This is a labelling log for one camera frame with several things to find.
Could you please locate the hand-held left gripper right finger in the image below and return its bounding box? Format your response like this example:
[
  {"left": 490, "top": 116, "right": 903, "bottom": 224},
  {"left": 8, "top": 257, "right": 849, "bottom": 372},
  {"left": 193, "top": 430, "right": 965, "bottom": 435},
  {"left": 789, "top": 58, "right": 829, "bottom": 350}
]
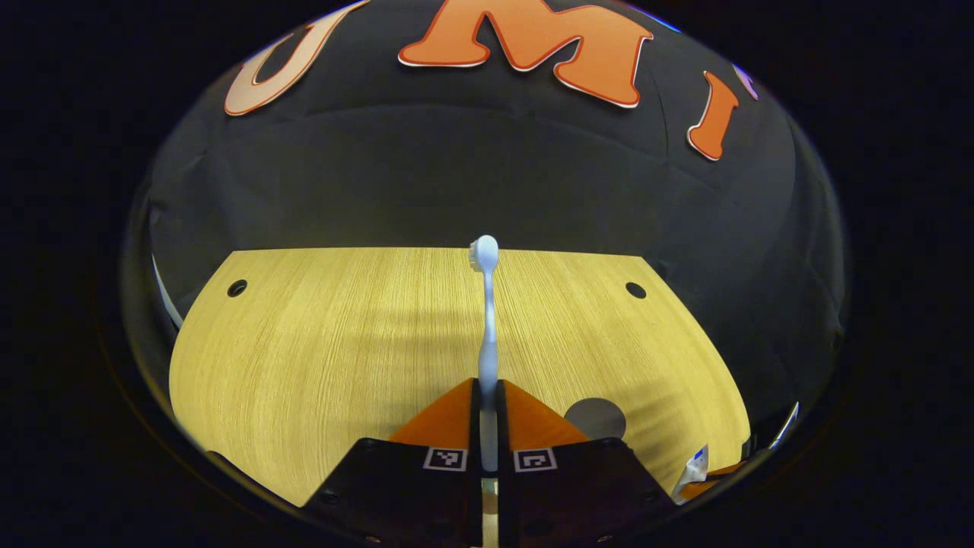
[{"left": 496, "top": 378, "right": 674, "bottom": 548}]

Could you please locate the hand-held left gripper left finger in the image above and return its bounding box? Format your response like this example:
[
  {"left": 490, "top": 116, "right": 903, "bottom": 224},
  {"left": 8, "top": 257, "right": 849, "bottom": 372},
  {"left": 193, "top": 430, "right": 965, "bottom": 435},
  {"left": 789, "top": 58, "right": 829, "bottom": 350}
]
[{"left": 304, "top": 378, "right": 485, "bottom": 548}]

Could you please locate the white toothpaste tube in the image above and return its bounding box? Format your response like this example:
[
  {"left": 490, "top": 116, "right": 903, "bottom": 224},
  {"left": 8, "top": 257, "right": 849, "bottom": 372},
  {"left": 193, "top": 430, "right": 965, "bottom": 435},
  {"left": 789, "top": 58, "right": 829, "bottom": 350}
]
[{"left": 673, "top": 445, "right": 712, "bottom": 499}]

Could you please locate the dark round coaster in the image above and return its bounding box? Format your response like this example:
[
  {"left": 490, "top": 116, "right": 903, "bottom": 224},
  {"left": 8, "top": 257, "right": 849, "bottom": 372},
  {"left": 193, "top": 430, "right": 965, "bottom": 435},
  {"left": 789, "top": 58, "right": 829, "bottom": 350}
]
[{"left": 565, "top": 397, "right": 627, "bottom": 441}]

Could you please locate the white toothbrush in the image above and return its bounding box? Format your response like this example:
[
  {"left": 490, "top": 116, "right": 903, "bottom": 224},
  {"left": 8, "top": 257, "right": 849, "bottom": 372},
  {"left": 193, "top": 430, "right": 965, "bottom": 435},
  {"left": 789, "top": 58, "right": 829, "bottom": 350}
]
[{"left": 468, "top": 234, "right": 501, "bottom": 474}]

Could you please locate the black backdrop cloth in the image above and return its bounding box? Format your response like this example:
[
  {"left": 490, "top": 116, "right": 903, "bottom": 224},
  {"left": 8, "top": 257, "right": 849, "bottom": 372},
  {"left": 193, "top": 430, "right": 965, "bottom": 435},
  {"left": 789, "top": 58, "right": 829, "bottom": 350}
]
[{"left": 122, "top": 0, "right": 849, "bottom": 457}]

